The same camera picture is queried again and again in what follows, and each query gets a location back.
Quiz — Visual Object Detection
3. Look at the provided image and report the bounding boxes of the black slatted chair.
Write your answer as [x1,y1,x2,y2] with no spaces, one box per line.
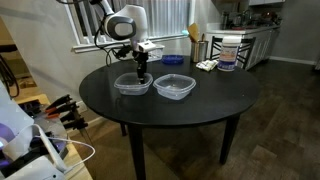
[209,35,257,70]

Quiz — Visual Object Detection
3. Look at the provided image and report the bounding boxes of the white vertical blinds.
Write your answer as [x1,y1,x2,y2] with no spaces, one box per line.
[112,0,191,40]

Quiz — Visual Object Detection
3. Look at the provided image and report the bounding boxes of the white cable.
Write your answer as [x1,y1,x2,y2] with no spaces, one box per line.
[33,134,96,172]

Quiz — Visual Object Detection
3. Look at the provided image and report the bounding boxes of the clear plastic lunchbox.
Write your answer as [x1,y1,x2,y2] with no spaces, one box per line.
[113,71,154,97]
[152,73,197,101]

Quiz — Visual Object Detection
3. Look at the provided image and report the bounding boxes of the white window frame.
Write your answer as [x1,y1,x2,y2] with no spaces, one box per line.
[61,0,196,54]

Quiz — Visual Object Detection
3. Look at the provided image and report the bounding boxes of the black round table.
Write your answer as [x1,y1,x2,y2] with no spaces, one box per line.
[78,55,261,180]

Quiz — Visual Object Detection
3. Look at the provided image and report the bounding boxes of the white lidded storage box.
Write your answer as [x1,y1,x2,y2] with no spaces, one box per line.
[146,43,166,64]

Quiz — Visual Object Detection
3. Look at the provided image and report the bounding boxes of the white kitchen counter cabinet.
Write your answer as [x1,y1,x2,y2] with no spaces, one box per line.
[205,23,282,71]

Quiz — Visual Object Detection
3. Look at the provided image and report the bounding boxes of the crumpled white packet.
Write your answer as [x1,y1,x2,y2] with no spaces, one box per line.
[195,58,219,73]

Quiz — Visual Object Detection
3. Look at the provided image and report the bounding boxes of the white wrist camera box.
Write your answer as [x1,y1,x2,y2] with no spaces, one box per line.
[137,40,158,53]

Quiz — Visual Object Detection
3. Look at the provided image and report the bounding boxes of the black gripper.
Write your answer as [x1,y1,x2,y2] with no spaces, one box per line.
[133,49,150,85]

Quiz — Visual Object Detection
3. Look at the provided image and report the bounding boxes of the black clamp with orange handle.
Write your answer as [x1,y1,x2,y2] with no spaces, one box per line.
[44,101,80,120]

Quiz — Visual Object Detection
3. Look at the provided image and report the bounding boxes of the white wipes canister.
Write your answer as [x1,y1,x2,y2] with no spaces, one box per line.
[217,35,242,73]

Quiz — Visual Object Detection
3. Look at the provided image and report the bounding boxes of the kitchen appliances on counter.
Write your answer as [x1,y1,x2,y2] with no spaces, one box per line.
[221,9,283,30]

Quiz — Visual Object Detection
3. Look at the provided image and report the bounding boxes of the metal utensil holder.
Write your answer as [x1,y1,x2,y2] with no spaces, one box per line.
[190,40,210,64]

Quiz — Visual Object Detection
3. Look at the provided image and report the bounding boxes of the blue round plastic lid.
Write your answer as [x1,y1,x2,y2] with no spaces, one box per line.
[161,54,185,66]

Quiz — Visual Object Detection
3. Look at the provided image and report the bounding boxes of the dark side desk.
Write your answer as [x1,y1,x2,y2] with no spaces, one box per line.
[0,43,21,99]

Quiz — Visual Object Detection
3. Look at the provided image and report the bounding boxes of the wooden spatula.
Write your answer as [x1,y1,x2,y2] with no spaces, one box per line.
[187,22,200,43]

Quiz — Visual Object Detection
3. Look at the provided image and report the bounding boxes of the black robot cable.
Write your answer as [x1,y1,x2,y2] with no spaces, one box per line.
[93,28,135,67]

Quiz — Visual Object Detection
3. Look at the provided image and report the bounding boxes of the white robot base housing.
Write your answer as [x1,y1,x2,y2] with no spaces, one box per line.
[0,80,76,180]

